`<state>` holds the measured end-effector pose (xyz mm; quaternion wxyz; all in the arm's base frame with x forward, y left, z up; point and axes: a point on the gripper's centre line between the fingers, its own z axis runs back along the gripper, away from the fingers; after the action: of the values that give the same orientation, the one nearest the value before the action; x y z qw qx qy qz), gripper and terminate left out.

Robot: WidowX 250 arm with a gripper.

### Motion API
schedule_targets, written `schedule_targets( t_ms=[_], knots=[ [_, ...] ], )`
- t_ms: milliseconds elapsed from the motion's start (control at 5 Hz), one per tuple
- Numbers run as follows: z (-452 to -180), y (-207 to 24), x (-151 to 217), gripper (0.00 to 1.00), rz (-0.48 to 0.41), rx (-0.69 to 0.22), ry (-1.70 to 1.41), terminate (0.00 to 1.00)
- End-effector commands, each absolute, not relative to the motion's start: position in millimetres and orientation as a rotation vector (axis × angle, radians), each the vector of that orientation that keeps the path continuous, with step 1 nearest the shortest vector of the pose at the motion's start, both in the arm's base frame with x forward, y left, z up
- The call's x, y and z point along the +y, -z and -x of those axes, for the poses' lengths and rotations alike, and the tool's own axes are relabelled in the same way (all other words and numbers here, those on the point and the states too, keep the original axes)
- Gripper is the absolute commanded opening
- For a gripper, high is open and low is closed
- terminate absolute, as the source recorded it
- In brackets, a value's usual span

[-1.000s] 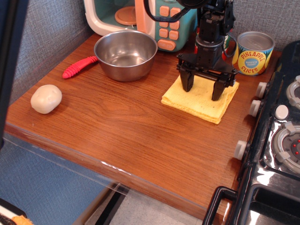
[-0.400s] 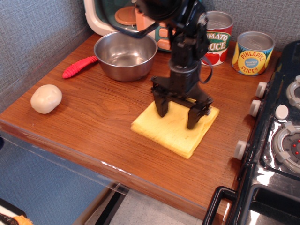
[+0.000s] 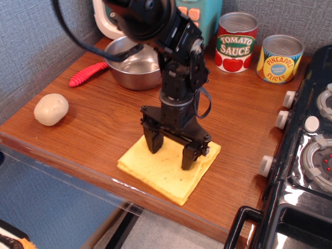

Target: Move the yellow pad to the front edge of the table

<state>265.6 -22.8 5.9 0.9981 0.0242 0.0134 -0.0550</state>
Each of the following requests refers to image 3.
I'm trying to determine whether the yellow cloth pad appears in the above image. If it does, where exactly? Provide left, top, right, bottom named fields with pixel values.
left=117, top=136, right=221, bottom=206

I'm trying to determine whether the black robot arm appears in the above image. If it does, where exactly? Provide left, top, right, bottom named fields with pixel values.
left=106, top=1, right=212, bottom=170

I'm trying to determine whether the pineapple slices can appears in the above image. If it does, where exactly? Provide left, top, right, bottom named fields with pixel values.
left=256, top=34, right=305, bottom=84

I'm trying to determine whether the grey stove knob rear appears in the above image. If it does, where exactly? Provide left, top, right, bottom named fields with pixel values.
left=283, top=91, right=296, bottom=109

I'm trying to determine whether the grey stove knob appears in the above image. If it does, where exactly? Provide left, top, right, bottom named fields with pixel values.
left=275, top=110, right=289, bottom=130
left=259, top=155, right=274, bottom=177
left=283, top=91, right=296, bottom=109

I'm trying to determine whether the black toy stove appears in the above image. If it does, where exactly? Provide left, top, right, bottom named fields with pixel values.
left=224, top=44, right=332, bottom=249

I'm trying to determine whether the black oven door handle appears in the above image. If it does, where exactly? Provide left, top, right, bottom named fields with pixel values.
left=224, top=206, right=263, bottom=249

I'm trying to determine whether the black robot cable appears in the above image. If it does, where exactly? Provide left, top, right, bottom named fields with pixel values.
left=51, top=0, right=145, bottom=63

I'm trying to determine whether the stainless steel pot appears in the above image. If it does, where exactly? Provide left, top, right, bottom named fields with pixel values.
left=105, top=45, right=162, bottom=91

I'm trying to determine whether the grey stove knob front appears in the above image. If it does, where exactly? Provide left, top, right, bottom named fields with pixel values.
left=259, top=155, right=274, bottom=177

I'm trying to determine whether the beige toy potato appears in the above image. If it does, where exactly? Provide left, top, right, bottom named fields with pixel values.
left=34, top=93, right=69, bottom=126

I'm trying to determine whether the grey stove knob middle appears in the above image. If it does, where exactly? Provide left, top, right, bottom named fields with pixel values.
left=275, top=110, right=289, bottom=130

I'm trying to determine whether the tomato sauce can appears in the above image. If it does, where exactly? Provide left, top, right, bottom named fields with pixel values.
left=215, top=12, right=258, bottom=73

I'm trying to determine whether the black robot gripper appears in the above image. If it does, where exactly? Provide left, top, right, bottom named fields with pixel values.
left=141, top=97, right=212, bottom=170

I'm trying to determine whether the orange fuzzy object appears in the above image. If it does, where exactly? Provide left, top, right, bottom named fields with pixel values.
left=17, top=239, right=37, bottom=249

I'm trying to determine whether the teal toy microwave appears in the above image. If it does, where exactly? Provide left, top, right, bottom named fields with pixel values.
left=92, top=0, right=223, bottom=46

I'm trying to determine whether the red ribbed pot handle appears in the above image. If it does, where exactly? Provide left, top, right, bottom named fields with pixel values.
left=68, top=62, right=108, bottom=87

